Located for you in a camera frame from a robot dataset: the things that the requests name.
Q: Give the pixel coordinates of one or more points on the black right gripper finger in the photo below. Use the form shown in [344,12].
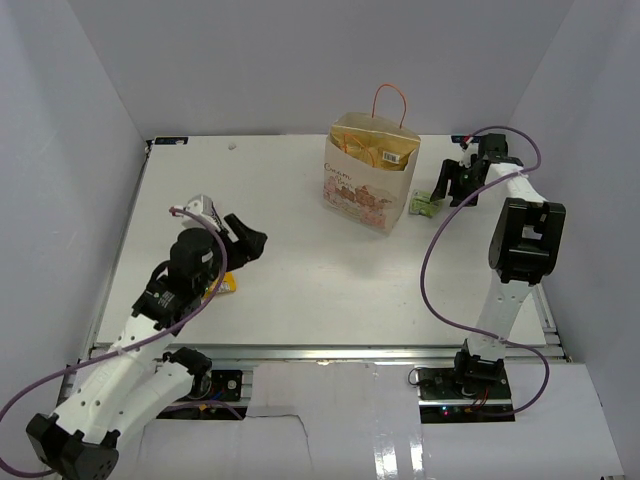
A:
[458,191]
[447,172]

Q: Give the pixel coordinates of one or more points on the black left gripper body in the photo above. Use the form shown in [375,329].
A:
[235,255]

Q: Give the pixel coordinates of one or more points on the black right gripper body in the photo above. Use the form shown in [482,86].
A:
[468,175]

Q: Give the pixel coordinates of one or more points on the yellow snack bar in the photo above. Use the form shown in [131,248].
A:
[228,285]

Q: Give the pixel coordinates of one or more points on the light green snack pouch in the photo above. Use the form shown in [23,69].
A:
[421,204]

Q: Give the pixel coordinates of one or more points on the brown potato chips bag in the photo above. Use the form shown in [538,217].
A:
[379,148]

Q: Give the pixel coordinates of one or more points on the cream paper gift bag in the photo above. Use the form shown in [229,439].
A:
[372,197]

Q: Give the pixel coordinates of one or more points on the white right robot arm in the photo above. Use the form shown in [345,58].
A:
[523,249]

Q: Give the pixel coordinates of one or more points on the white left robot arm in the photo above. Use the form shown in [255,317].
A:
[138,378]

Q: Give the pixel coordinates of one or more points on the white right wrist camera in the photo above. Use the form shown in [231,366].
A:
[469,148]

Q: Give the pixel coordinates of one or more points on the aluminium front rail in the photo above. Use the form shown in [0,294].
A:
[325,353]

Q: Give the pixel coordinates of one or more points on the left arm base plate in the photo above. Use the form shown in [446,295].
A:
[209,383]

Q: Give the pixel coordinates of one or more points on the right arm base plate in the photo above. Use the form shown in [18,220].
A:
[444,400]

